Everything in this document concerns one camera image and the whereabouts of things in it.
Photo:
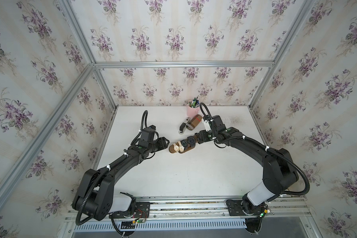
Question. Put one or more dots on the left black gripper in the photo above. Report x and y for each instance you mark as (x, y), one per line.
(162, 145)

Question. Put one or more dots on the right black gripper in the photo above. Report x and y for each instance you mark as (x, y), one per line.
(202, 136)

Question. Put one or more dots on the wooden watch stand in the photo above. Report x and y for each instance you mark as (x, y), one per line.
(171, 150)

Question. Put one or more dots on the beige watch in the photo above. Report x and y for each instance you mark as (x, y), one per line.
(176, 147)
(181, 147)

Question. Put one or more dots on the black analog watch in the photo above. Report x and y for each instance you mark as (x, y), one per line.
(185, 144)

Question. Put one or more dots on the black sport watch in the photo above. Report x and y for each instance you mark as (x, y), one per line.
(191, 141)

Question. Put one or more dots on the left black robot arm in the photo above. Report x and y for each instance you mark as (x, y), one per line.
(95, 194)

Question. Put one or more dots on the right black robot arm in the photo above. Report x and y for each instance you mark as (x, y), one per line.
(280, 176)

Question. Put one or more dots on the black and beige stapler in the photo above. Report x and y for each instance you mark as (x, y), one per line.
(183, 125)

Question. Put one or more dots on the pink pen bucket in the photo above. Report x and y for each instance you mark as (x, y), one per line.
(191, 112)

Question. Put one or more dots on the pens in bucket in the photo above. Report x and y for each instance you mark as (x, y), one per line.
(194, 103)

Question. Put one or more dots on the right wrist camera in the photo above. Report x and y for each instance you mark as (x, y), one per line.
(206, 125)

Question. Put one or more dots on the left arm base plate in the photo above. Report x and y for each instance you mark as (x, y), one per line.
(131, 209)

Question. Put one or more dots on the aluminium mounting rail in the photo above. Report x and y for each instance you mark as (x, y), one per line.
(288, 214)

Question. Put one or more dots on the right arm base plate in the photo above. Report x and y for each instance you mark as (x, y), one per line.
(245, 208)

